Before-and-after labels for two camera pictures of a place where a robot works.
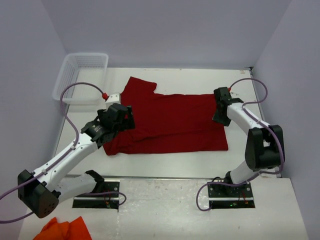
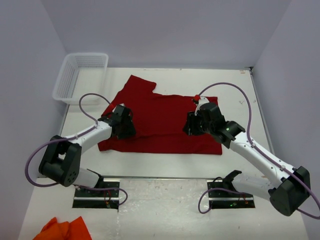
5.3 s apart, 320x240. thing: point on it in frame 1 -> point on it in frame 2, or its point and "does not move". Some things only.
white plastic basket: [87, 67] does not move
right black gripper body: [221, 119] -> [196, 125]
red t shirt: [167, 123] does not move
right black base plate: [225, 196] does not move
